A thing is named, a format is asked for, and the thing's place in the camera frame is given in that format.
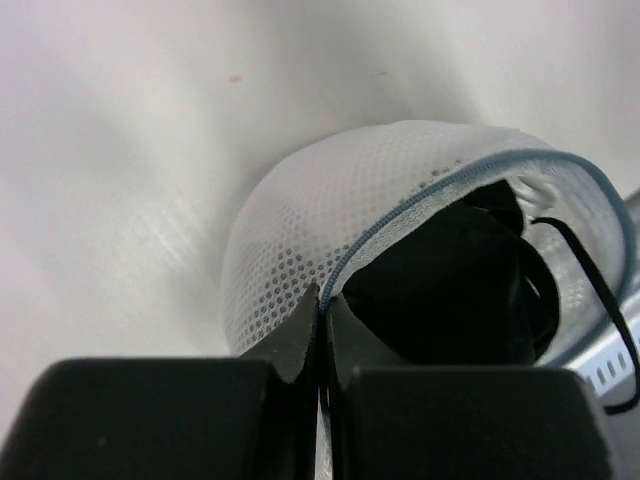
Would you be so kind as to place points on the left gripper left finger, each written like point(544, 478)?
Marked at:
point(247, 417)

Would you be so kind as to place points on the white slotted cable duct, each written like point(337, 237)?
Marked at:
point(604, 367)

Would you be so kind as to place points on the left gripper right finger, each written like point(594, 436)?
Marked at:
point(391, 419)

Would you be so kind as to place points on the white mesh laundry bag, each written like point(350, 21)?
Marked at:
point(331, 208)

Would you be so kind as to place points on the black bra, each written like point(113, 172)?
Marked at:
point(457, 315)

